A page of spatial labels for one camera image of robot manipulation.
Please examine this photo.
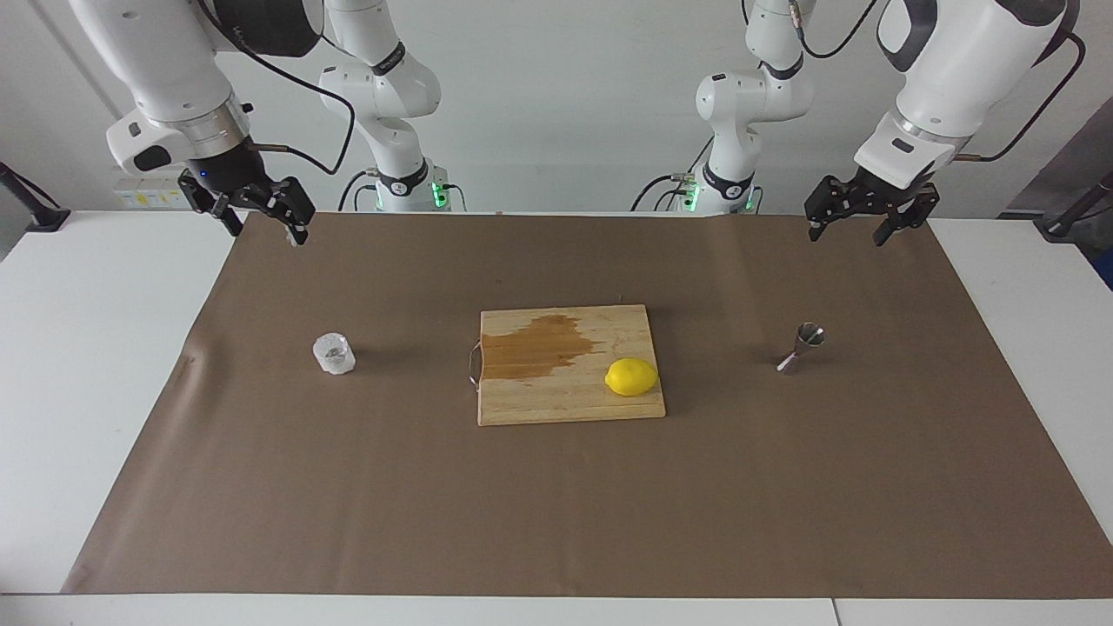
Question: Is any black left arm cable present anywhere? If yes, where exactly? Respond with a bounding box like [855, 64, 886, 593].
[787, 0, 1088, 164]

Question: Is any steel double jigger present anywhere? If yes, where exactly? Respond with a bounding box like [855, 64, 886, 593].
[776, 323, 827, 376]

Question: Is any black clamp stand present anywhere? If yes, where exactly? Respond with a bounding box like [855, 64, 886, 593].
[0, 162, 72, 232]
[1035, 170, 1113, 243]

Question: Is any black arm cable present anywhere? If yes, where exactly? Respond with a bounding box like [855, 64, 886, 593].
[787, 0, 1088, 164]
[202, 0, 357, 175]

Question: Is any black base cable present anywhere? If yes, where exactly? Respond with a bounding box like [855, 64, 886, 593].
[631, 172, 696, 214]
[337, 170, 383, 214]

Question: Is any white wall socket strip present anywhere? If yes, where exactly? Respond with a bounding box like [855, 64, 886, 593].
[113, 170, 190, 210]

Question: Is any wooden cutting board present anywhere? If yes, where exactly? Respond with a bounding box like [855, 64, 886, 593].
[467, 303, 667, 427]

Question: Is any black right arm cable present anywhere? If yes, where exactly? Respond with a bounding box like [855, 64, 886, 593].
[202, 0, 357, 175]

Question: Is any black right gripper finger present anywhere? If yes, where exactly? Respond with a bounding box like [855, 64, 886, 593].
[178, 170, 245, 238]
[257, 176, 317, 248]

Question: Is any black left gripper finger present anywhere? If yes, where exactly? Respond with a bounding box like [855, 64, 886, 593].
[873, 183, 942, 248]
[803, 176, 863, 243]

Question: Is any dark grey panel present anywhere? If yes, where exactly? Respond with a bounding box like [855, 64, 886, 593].
[998, 94, 1113, 218]

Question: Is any brown paper table mat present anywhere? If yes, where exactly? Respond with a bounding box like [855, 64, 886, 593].
[61, 211, 1113, 601]

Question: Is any yellow lemon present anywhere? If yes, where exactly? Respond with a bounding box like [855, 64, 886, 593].
[605, 357, 659, 397]

